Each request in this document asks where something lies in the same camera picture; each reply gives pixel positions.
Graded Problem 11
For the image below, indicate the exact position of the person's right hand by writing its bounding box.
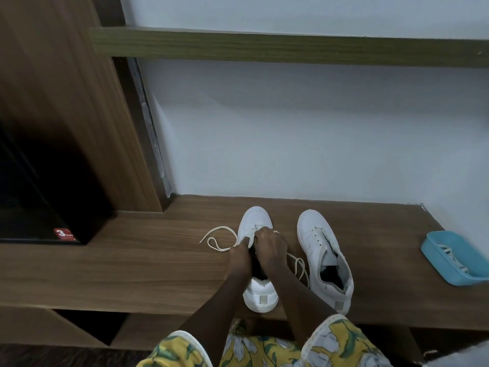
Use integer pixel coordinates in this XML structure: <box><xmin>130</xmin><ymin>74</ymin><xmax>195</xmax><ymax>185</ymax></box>
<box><xmin>253</xmin><ymin>227</ymin><xmax>289</xmax><ymax>280</ymax></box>

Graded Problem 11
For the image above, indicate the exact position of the person's left hand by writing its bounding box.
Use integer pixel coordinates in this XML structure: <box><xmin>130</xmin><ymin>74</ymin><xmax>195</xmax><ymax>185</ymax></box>
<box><xmin>228</xmin><ymin>240</ymin><xmax>254</xmax><ymax>280</ymax></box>

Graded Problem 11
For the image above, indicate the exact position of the white sneaker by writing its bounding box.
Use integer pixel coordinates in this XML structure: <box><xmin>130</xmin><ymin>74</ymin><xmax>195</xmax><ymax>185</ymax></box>
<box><xmin>236</xmin><ymin>206</ymin><xmax>280</xmax><ymax>314</ymax></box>
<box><xmin>296</xmin><ymin>209</ymin><xmax>355</xmax><ymax>316</ymax></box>

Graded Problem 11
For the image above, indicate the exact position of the person's left forearm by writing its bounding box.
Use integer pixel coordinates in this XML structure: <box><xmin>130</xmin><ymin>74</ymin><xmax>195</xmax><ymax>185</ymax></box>
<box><xmin>177</xmin><ymin>272</ymin><xmax>251</xmax><ymax>343</ymax></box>

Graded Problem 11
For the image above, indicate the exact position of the person's right forearm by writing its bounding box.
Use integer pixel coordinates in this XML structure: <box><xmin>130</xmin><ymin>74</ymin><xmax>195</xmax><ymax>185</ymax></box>
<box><xmin>267</xmin><ymin>269</ymin><xmax>338</xmax><ymax>340</ymax></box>

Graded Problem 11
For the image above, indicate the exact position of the striped laces bundle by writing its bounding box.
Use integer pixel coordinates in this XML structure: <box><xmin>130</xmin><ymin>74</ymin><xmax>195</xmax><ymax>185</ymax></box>
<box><xmin>435</xmin><ymin>242</ymin><xmax>471</xmax><ymax>274</ymax></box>

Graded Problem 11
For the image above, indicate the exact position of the blue plastic basket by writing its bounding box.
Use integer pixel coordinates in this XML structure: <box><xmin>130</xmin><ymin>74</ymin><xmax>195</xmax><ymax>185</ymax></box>
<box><xmin>420</xmin><ymin>230</ymin><xmax>489</xmax><ymax>286</ymax></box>

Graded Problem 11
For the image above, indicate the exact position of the wooden wall shelf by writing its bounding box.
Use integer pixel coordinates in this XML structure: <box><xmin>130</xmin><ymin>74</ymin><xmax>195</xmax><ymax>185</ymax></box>
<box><xmin>88</xmin><ymin>26</ymin><xmax>489</xmax><ymax>69</ymax></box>

